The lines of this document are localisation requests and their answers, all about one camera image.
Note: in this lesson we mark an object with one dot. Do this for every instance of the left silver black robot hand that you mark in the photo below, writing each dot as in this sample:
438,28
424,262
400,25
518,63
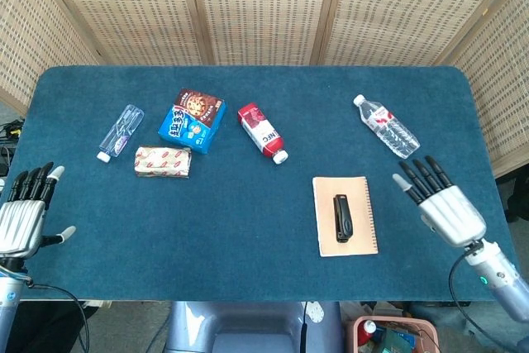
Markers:
20,225

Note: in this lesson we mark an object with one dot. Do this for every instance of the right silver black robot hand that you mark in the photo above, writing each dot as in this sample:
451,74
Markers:
452,214

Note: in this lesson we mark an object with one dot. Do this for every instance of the black stapler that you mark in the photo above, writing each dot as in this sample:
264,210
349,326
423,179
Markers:
343,218

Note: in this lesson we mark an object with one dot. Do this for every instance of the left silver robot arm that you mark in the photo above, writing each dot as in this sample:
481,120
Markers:
8,307

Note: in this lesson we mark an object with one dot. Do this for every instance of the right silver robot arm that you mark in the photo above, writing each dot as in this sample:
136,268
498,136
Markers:
502,282

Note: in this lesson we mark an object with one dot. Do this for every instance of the clear water bottle red label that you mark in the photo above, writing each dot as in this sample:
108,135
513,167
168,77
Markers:
388,127

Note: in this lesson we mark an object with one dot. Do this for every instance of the kraft spiral notebook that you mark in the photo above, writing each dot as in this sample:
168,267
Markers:
324,216

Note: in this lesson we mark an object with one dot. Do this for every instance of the clear bottle purple label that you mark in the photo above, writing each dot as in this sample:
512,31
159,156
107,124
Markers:
120,132

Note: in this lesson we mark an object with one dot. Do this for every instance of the small red bottle white cap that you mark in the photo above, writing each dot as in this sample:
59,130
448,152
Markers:
365,332

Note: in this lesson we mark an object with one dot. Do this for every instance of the red juice carton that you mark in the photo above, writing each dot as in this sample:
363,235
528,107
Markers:
261,130

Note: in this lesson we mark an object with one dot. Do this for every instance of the black bag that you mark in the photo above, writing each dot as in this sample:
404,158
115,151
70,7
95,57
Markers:
514,196

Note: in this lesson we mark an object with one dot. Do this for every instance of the white plastic bag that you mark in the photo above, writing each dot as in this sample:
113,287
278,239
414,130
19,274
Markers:
97,309

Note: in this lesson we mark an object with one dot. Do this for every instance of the green box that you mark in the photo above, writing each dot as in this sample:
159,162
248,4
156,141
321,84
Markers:
392,340

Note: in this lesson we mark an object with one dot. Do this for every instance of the gold red wrapped snack pack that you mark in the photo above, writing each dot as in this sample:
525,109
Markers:
162,161

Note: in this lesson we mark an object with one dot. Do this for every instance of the pink plastic basket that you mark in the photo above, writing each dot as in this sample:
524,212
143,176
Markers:
351,332

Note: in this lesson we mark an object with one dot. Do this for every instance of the white perforated disc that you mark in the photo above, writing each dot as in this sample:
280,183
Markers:
315,311

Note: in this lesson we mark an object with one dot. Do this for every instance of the blue cookie box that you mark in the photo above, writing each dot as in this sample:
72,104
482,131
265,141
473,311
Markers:
192,121

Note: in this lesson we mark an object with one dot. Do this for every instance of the blue felt table cloth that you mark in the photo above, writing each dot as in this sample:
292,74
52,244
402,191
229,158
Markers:
231,225

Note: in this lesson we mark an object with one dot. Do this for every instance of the blue-grey robot torso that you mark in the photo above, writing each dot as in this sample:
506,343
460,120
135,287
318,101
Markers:
248,328

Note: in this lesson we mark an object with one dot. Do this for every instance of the woven bamboo folding screen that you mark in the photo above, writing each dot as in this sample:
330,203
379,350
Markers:
264,6

